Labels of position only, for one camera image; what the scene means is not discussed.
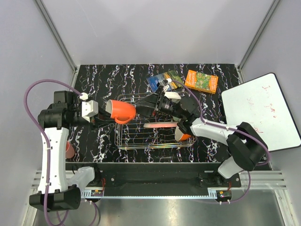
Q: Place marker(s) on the white whiteboard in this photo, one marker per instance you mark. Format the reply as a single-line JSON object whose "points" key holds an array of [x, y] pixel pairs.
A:
{"points": [[262, 104]]}

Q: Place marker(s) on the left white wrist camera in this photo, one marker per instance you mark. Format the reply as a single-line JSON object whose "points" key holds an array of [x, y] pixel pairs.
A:
{"points": [[89, 109]]}

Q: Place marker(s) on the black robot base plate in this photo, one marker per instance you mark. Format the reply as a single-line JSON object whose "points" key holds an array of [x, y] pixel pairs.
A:
{"points": [[156, 180]]}

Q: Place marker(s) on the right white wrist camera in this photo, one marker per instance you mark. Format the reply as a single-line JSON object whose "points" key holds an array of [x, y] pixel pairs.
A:
{"points": [[166, 84]]}

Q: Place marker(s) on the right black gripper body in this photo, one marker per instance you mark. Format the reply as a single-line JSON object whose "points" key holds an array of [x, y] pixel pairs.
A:
{"points": [[168, 108]]}

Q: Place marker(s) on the blue landscape book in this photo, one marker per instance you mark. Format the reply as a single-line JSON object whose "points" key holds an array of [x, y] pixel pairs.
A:
{"points": [[154, 81]]}

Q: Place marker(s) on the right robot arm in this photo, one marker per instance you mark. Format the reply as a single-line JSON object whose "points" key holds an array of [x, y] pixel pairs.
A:
{"points": [[244, 144]]}

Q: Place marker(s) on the white paper plate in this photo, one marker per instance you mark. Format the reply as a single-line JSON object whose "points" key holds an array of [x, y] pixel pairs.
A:
{"points": [[174, 96]]}

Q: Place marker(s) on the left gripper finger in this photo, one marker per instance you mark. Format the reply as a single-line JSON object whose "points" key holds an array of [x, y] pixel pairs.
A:
{"points": [[102, 113], [102, 123]]}

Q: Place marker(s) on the orange mug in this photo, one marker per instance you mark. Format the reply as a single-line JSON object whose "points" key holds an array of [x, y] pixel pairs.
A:
{"points": [[120, 112]]}

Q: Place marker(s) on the metal wire dish rack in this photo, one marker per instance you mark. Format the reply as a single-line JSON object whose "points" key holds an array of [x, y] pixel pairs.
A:
{"points": [[134, 136]]}

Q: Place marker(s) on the pink cup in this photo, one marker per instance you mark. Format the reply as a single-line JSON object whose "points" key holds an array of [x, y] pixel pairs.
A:
{"points": [[69, 152]]}

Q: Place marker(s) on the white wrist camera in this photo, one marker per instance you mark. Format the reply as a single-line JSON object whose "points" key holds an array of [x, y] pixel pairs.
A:
{"points": [[166, 84], [89, 109]]}

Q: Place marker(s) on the orange green book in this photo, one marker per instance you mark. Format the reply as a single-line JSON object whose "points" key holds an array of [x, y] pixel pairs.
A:
{"points": [[201, 82]]}

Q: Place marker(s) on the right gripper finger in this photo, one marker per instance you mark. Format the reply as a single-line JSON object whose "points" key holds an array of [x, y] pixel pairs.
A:
{"points": [[149, 100], [146, 112]]}

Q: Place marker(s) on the pink cream floral plate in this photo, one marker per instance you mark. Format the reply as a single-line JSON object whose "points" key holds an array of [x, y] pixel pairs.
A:
{"points": [[154, 125]]}

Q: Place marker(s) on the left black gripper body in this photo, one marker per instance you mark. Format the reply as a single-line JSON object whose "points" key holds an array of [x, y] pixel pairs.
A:
{"points": [[77, 121]]}

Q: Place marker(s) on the orange bowl white inside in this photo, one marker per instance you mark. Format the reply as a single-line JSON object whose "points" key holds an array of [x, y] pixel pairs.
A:
{"points": [[179, 136]]}

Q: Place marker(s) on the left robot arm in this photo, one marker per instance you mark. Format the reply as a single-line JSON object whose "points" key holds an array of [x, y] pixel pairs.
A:
{"points": [[56, 192]]}

